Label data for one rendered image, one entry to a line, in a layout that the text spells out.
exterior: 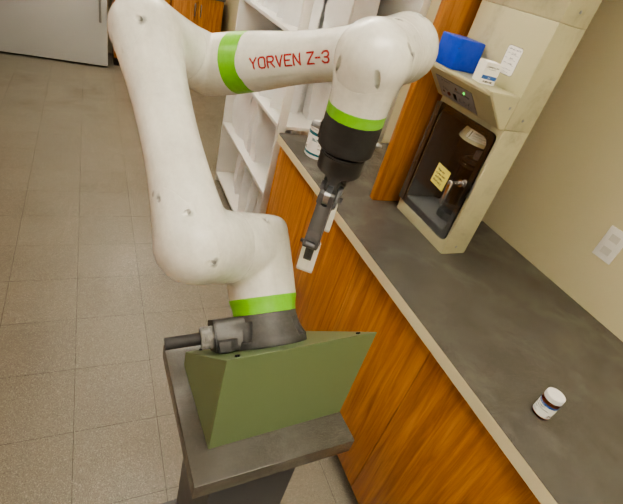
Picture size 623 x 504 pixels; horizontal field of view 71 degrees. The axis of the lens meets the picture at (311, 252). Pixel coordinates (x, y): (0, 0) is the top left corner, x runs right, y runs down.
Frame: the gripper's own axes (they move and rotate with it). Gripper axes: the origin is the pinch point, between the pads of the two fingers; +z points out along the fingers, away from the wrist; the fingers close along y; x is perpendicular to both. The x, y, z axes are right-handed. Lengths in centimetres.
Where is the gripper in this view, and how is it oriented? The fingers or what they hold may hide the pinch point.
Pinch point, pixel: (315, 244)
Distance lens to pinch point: 83.7
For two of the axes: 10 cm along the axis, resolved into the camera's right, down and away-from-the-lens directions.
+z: -2.3, 7.4, 6.3
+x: 9.4, 3.4, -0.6
